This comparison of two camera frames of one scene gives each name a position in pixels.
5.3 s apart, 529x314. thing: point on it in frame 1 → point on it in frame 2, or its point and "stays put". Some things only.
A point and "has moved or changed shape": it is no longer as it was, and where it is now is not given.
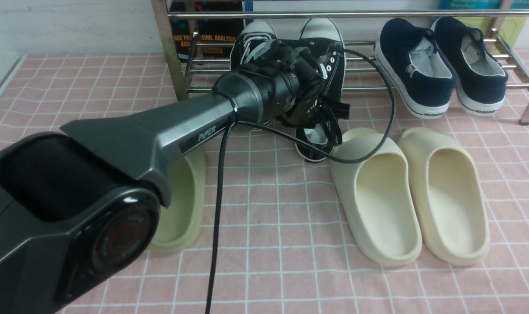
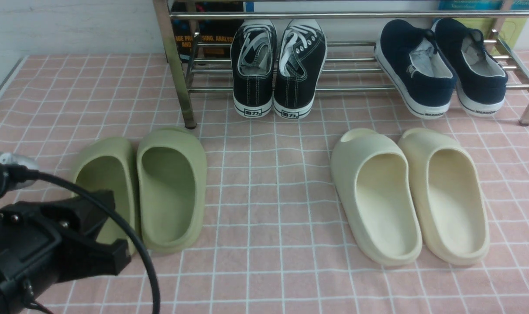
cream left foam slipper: x=378 y=195 stays put
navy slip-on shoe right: x=480 y=81 stays put
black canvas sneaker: x=324 y=36 has moved or changed shape
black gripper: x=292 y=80 → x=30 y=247
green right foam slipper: x=180 y=226 stays put
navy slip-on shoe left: x=416 y=69 stays put
